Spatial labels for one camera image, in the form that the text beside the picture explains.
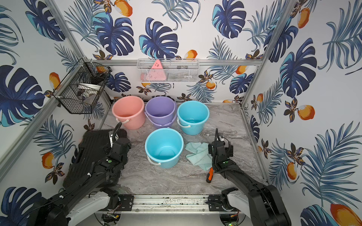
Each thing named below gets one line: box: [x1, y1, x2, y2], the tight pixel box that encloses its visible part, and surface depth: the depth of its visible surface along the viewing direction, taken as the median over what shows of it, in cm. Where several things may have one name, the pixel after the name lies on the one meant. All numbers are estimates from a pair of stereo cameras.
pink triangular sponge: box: [140, 59, 167, 81], surface depth 92 cm
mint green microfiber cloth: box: [185, 142, 213, 172], surface depth 90 cm
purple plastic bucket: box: [144, 96, 178, 129], surface depth 99 cm
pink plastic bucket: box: [111, 95, 146, 130], surface depth 100 cm
